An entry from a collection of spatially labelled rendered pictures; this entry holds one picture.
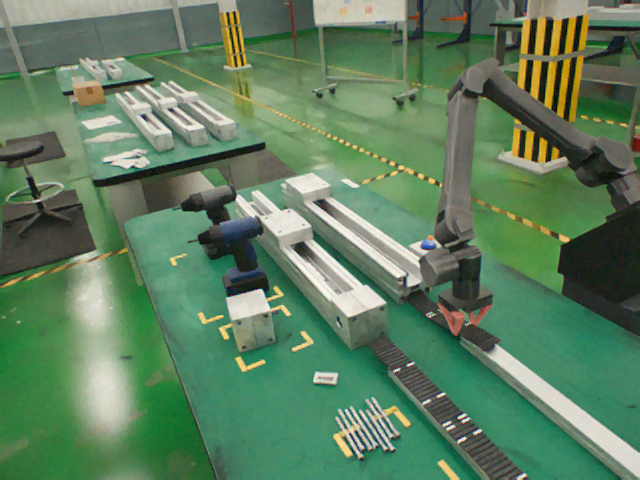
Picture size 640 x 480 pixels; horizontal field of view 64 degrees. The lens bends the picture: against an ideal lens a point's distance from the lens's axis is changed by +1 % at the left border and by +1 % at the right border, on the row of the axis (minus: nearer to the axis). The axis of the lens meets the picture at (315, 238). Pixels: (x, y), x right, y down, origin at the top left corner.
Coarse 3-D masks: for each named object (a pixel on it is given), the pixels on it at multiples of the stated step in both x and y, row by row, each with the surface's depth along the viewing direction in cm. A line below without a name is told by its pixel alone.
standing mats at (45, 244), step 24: (48, 144) 636; (264, 168) 472; (288, 168) 466; (72, 192) 465; (72, 216) 413; (24, 240) 379; (48, 240) 375; (72, 240) 371; (0, 264) 350; (24, 264) 343
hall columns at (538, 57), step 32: (224, 0) 1002; (544, 0) 377; (576, 0) 358; (224, 32) 1036; (544, 32) 367; (576, 32) 367; (544, 64) 375; (576, 64) 379; (544, 96) 383; (576, 96) 392; (544, 160) 403
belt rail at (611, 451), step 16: (480, 352) 107; (496, 352) 106; (496, 368) 105; (512, 368) 101; (512, 384) 101; (528, 384) 97; (544, 384) 97; (544, 400) 94; (560, 400) 93; (560, 416) 91; (576, 416) 90; (576, 432) 88; (592, 432) 86; (608, 432) 86; (592, 448) 86; (608, 448) 84; (624, 448) 83; (608, 464) 84; (624, 464) 81
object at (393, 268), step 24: (288, 192) 185; (312, 216) 169; (336, 216) 169; (336, 240) 156; (360, 240) 145; (384, 240) 143; (360, 264) 144; (384, 264) 131; (408, 264) 134; (384, 288) 134; (408, 288) 129
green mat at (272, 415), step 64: (192, 256) 165; (192, 320) 133; (320, 320) 127; (512, 320) 119; (576, 320) 117; (192, 384) 111; (256, 384) 109; (320, 384) 107; (384, 384) 105; (448, 384) 103; (576, 384) 100; (256, 448) 94; (320, 448) 93; (448, 448) 90; (512, 448) 89; (576, 448) 87
